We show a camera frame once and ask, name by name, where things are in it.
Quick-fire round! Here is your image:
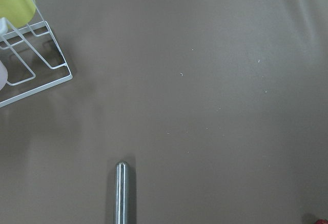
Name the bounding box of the steel muddler with black tip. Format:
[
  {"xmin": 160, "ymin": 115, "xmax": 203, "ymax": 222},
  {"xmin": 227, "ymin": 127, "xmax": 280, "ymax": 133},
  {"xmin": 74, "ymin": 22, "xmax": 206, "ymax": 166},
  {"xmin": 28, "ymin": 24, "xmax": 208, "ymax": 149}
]
[{"xmin": 114, "ymin": 161, "xmax": 130, "ymax": 224}]

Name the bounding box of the red strawberry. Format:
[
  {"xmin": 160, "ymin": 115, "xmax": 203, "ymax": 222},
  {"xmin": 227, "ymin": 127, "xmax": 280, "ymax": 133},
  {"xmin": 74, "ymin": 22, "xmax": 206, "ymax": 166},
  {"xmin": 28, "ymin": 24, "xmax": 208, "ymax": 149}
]
[{"xmin": 314, "ymin": 219, "xmax": 328, "ymax": 224}]

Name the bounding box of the pink plastic cup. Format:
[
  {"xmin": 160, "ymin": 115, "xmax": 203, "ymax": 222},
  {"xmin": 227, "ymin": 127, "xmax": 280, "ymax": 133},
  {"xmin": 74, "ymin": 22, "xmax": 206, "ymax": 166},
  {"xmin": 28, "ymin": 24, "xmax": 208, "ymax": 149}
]
[{"xmin": 0, "ymin": 62, "xmax": 8, "ymax": 90}]

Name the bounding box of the yellow plastic cup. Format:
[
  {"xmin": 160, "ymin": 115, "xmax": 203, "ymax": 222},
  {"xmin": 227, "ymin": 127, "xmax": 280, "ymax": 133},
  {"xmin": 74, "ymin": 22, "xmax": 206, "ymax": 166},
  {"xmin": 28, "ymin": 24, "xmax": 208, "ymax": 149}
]
[{"xmin": 1, "ymin": 0, "xmax": 36, "ymax": 28}]

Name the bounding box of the white wire cup rack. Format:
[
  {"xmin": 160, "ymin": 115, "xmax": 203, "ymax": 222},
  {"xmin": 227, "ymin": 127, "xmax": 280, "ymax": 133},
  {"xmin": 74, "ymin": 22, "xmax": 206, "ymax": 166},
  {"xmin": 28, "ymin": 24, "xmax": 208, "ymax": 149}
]
[{"xmin": 1, "ymin": 0, "xmax": 73, "ymax": 107}]

